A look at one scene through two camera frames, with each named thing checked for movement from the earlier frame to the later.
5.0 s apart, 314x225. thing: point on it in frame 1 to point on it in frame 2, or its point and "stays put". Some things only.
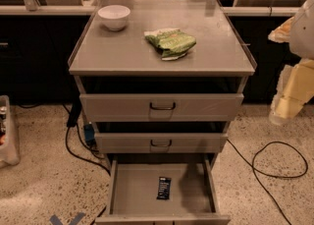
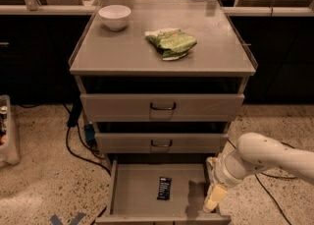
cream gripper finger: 284,109 to 216,195
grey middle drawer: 161,142 stays put
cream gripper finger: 283,33 to 210,161
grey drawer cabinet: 160,82 stays put
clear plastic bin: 8,154 stays put
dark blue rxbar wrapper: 164,188 stays put
